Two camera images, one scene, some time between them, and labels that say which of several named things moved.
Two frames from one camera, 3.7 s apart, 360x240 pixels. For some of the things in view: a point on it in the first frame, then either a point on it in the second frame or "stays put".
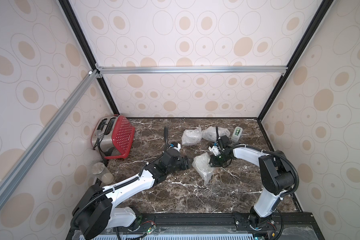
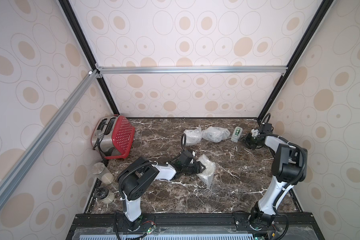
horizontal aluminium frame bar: x=153 y=69 stays put
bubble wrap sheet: x=201 y=162 stays put
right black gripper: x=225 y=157 -> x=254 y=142
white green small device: x=236 y=134 stays put
